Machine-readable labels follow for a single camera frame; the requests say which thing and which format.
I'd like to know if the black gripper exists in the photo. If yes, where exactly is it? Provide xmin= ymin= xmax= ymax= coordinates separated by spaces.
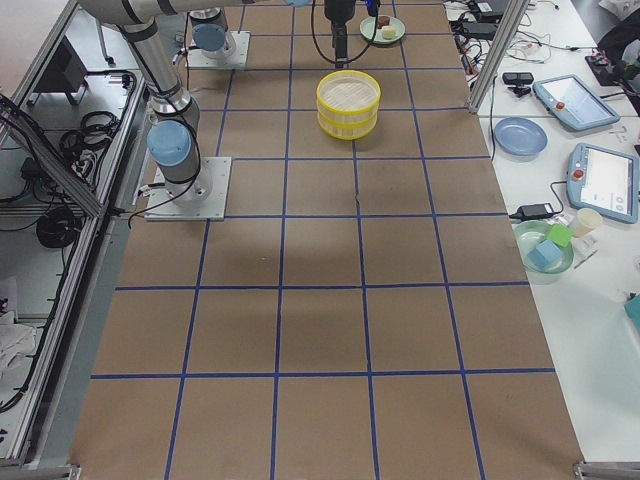
xmin=324 ymin=0 xmax=356 ymax=69

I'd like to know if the brown bun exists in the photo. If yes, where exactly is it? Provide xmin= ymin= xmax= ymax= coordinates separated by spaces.
xmin=376 ymin=16 xmax=390 ymax=29

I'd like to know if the light green plate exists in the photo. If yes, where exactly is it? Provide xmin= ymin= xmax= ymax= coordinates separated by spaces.
xmin=359 ymin=15 xmax=406 ymax=45

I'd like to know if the cream paper cup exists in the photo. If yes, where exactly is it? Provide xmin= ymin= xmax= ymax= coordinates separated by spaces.
xmin=569 ymin=208 xmax=603 ymax=238

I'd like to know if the yellow steamer layer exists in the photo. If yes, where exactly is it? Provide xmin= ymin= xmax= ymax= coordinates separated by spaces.
xmin=317 ymin=113 xmax=378 ymax=140
xmin=316 ymin=70 xmax=381 ymax=123

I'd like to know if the teach pendant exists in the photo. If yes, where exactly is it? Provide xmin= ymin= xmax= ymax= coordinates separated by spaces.
xmin=532 ymin=74 xmax=620 ymax=131
xmin=566 ymin=143 xmax=639 ymax=224

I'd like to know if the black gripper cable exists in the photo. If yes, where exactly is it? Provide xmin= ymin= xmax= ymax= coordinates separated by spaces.
xmin=309 ymin=0 xmax=381 ymax=65

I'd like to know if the upper teach pendant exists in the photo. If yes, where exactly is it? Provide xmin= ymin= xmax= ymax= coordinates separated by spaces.
xmin=532 ymin=74 xmax=620 ymax=131

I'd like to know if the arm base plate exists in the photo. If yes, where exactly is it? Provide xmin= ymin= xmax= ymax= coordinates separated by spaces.
xmin=187 ymin=31 xmax=251 ymax=70
xmin=144 ymin=157 xmax=232 ymax=221

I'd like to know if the black power adapter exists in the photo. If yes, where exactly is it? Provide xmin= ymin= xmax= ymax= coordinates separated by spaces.
xmin=509 ymin=203 xmax=556 ymax=222

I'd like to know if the black webcam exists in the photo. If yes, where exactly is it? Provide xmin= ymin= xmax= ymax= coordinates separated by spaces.
xmin=502 ymin=72 xmax=534 ymax=98

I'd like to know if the cream white bun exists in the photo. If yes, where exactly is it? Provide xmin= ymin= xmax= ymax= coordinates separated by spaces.
xmin=381 ymin=25 xmax=396 ymax=41

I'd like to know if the blue plate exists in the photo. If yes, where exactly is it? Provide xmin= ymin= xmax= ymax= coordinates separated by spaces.
xmin=494 ymin=117 xmax=548 ymax=158

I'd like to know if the blue foam cube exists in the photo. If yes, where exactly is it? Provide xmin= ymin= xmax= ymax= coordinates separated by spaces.
xmin=525 ymin=240 xmax=563 ymax=271

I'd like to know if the green transparent bowl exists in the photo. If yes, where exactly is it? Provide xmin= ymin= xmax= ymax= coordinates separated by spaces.
xmin=513 ymin=220 xmax=574 ymax=274

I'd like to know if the lower teach pendant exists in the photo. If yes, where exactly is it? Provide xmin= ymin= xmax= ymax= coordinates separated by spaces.
xmin=566 ymin=143 xmax=639 ymax=224

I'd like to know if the green foam cube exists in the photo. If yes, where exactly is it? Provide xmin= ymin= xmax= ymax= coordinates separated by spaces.
xmin=546 ymin=224 xmax=574 ymax=248

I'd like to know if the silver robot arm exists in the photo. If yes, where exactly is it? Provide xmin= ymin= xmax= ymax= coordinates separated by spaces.
xmin=80 ymin=1 xmax=237 ymax=204
xmin=179 ymin=0 xmax=356 ymax=70

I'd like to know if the aluminium frame post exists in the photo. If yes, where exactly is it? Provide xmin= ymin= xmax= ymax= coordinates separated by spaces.
xmin=467 ymin=0 xmax=528 ymax=114

